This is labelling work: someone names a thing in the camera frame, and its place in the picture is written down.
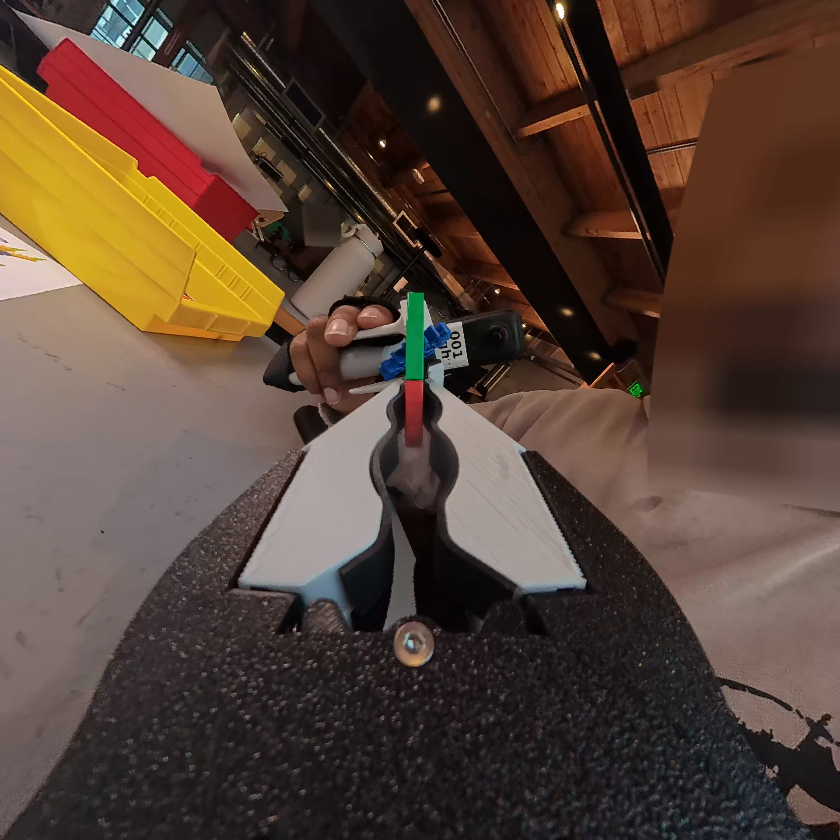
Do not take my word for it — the fold-out toy instruction sheet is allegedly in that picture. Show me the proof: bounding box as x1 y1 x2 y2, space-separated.
0 216 82 302

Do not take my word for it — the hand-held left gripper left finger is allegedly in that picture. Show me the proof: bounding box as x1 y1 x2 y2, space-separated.
238 384 413 598

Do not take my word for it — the grey desk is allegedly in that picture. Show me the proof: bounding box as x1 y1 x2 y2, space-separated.
0 281 329 821

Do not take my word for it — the red storage bin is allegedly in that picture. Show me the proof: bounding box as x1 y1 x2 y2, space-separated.
37 39 260 241

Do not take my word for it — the person's right forearm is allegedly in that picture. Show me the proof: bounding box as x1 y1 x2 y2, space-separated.
466 387 651 457

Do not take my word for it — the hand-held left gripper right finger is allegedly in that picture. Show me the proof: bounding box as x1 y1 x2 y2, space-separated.
416 384 589 593

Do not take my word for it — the white water bottle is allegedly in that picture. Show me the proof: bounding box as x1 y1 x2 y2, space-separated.
287 223 385 322

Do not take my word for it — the yellow parts bin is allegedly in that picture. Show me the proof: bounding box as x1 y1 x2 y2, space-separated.
0 66 286 342

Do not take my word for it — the person's right hand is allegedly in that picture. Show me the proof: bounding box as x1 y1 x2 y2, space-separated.
289 305 397 410

